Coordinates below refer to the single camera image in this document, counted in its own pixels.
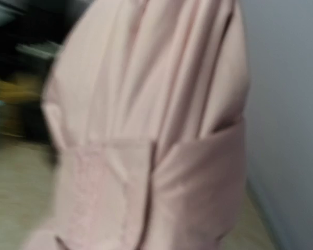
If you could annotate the pink black folding umbrella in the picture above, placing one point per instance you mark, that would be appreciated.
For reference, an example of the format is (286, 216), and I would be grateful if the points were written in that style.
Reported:
(145, 105)

